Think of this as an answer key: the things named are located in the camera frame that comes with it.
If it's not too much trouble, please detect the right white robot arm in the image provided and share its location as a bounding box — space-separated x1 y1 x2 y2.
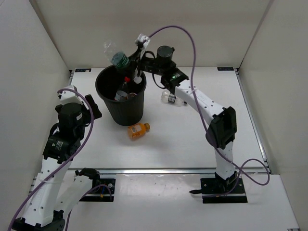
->
129 46 237 193

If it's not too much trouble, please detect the small clear black-cap bottle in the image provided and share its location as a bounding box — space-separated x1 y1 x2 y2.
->
161 90 187 106

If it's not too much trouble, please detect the aluminium rail front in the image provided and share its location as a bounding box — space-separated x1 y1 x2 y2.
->
66 167 228 175

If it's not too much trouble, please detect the orange juice bottle fruit label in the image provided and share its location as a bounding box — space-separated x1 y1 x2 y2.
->
127 92 137 99

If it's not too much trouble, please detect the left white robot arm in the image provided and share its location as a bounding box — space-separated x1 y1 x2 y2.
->
8 90 102 231

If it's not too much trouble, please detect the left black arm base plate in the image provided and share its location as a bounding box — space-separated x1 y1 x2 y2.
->
75 168 116 202

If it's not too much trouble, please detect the large clear green-label bottle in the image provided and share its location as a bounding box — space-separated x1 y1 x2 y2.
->
103 40 130 70

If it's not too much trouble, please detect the red-cap clear bottle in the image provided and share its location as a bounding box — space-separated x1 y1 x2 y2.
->
114 77 130 101

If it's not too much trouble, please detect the orange juice bottle with barcode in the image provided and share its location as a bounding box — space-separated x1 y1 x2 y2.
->
128 123 151 140

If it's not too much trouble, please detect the black plastic waste bin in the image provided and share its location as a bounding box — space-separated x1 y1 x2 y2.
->
95 65 147 126

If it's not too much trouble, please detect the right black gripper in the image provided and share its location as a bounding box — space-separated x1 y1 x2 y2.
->
120 48 167 79

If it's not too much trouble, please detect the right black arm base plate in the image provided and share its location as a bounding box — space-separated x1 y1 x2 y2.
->
189 171 248 204

